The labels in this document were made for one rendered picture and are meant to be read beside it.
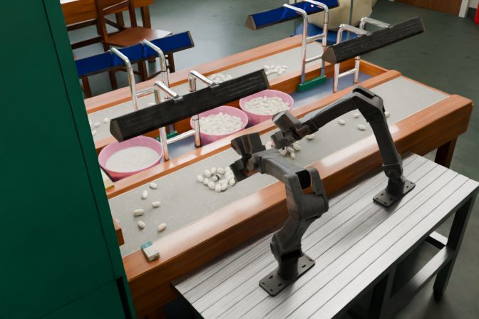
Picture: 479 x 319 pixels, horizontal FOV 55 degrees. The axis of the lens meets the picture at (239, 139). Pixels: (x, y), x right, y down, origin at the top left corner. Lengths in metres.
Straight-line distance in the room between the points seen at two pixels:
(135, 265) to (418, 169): 1.21
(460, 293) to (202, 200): 1.40
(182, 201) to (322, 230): 0.52
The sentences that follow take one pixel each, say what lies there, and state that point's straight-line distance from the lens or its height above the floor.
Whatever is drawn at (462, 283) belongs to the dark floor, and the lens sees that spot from 2.58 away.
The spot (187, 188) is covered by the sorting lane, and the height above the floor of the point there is 0.74.
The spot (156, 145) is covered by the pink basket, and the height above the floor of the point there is 0.75.
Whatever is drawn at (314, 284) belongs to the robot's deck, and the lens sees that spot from 1.52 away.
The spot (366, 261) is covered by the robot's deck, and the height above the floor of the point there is 0.67.
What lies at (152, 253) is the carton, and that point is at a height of 0.79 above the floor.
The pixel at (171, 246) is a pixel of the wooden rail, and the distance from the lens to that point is 1.51.
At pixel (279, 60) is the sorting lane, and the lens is 2.80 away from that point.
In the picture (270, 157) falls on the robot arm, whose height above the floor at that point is 1.06.
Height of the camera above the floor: 1.83
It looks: 33 degrees down
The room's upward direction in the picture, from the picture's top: 2 degrees counter-clockwise
